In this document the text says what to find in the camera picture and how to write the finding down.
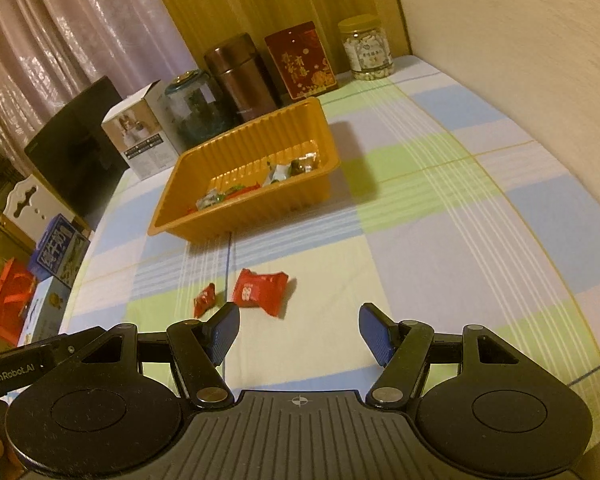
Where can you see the light blue box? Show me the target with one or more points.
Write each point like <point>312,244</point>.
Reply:
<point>47,310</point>

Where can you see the black monitor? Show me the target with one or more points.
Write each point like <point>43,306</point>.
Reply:
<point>75,155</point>

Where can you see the white cardboard box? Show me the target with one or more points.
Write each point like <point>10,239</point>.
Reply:
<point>137,135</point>

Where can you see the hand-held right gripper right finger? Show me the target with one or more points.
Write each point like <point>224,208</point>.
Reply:
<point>375,332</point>

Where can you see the silver white pouch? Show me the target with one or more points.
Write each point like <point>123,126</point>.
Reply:
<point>278,173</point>

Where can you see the checked tablecloth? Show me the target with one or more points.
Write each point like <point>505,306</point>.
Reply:
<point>430,235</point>

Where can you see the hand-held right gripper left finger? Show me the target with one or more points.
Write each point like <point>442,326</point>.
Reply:
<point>221,332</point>

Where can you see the clear plastic jar of nuts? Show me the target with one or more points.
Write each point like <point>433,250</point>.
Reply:
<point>367,50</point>

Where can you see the red gift bag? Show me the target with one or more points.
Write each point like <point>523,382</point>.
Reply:
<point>7,305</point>

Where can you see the orange plastic tray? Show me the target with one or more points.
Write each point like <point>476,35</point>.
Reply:
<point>260,140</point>

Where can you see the pale curtain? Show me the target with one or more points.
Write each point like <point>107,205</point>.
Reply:
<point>70,25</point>

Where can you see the glass jar with dark contents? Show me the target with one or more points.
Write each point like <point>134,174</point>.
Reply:
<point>195,110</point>

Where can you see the blue milk carton box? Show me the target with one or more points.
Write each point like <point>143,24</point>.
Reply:
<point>60,250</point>

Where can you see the small red candy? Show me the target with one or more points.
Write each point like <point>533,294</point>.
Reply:
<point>205,300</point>

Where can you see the white wooden chair back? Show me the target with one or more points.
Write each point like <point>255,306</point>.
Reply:
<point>30,210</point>

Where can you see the red gold printed box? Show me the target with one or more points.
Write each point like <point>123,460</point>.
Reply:
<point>300,60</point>

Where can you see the copper metal canister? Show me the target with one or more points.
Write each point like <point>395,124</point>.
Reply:
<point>242,80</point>

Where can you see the green candy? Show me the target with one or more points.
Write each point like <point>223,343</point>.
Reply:
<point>210,201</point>

